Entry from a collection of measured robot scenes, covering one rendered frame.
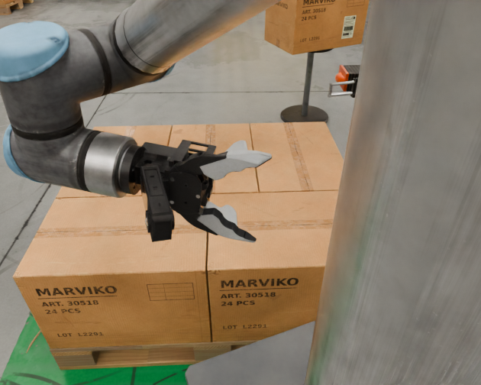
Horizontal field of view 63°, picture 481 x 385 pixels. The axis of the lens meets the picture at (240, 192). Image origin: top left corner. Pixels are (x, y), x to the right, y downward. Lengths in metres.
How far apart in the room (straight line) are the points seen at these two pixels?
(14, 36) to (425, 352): 0.51
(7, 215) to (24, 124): 2.10
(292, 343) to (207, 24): 0.64
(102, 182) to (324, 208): 1.06
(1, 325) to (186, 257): 1.02
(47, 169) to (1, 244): 1.87
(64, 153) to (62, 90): 0.09
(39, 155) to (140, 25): 0.22
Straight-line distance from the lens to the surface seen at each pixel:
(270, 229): 1.38
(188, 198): 0.54
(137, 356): 1.73
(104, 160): 0.55
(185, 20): 0.44
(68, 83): 0.54
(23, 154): 0.61
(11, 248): 2.40
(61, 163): 0.58
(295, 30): 2.81
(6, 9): 7.76
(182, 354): 1.70
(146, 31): 0.49
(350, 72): 1.12
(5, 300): 2.15
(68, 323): 1.55
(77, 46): 0.56
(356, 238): 0.17
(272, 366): 0.83
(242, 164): 0.49
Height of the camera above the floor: 1.47
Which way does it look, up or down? 37 degrees down
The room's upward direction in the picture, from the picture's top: straight up
